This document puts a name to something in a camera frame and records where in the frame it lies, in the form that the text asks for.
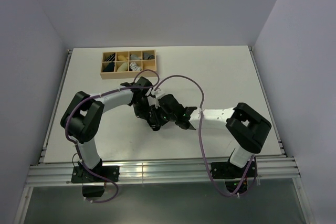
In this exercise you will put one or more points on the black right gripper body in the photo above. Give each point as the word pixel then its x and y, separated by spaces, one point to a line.
pixel 160 117

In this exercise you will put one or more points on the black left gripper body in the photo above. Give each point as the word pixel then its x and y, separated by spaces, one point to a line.
pixel 142 109

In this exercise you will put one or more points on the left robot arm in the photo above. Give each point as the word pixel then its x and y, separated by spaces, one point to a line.
pixel 82 118

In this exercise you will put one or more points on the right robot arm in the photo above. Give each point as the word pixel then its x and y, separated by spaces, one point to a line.
pixel 246 126

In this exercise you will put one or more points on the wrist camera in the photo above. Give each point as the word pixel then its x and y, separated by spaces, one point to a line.
pixel 170 104
pixel 143 84

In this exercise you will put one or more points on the grey yellow rolled socks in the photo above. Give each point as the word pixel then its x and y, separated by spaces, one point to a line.
pixel 134 57

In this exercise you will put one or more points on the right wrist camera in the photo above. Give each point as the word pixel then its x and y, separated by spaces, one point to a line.
pixel 170 104

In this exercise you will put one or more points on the dark teal rolled socks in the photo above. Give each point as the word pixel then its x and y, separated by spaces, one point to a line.
pixel 109 67

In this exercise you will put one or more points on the wooden compartment box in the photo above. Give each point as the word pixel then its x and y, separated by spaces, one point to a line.
pixel 145 64

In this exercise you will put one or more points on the black striped rolled socks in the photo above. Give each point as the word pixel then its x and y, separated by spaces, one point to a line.
pixel 110 58

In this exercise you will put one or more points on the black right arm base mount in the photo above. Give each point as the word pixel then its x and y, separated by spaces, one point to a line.
pixel 226 170

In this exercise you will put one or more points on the dark grey rolled socks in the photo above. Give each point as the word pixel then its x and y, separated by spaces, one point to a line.
pixel 147 56

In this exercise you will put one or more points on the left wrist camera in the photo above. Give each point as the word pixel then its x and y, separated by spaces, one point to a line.
pixel 143 84

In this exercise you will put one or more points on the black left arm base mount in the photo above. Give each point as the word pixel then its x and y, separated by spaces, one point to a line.
pixel 81 176

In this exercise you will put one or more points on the cream rolled socks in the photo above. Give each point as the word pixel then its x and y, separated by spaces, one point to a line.
pixel 123 67

